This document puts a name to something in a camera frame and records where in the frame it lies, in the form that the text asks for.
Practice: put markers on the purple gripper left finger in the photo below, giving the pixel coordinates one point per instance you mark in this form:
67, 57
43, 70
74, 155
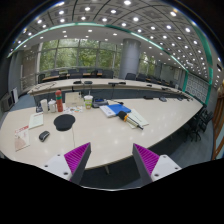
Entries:
70, 166

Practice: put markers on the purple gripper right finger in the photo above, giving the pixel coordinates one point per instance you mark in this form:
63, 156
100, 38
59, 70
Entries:
151, 166

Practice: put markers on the black computer mouse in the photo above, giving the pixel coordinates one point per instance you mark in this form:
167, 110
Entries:
44, 135

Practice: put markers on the black round mouse pad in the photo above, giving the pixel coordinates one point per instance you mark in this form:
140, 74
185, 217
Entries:
64, 122

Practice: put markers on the white paper sheets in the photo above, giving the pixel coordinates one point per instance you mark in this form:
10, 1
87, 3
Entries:
139, 119

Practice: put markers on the black and yellow tool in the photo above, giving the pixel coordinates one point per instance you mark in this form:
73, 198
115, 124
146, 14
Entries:
122, 115

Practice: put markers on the black office chair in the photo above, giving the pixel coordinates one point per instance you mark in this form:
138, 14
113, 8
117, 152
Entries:
198, 123

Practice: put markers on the white paper booklet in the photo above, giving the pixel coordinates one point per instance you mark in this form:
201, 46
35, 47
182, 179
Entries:
36, 120

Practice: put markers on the white book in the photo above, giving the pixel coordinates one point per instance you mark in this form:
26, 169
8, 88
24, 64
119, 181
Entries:
107, 111

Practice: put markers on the blue folder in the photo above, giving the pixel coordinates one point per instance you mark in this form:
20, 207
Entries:
116, 108

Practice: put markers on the black device on table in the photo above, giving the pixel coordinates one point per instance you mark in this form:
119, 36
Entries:
99, 102

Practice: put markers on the beige cardboard box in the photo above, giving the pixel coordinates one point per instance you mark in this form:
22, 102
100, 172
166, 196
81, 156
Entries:
73, 99

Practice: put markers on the red and white booklet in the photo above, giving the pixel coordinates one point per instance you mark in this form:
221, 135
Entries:
21, 138

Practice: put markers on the white lidded cup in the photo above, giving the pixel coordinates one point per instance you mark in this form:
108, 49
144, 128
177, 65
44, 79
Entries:
52, 106

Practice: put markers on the paper cup green lid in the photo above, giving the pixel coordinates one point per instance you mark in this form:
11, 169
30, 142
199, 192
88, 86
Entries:
88, 101

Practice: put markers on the red thermos bottle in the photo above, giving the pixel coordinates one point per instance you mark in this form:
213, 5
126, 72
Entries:
59, 101

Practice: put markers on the grey round pillar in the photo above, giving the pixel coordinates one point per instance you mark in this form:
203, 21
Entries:
129, 57

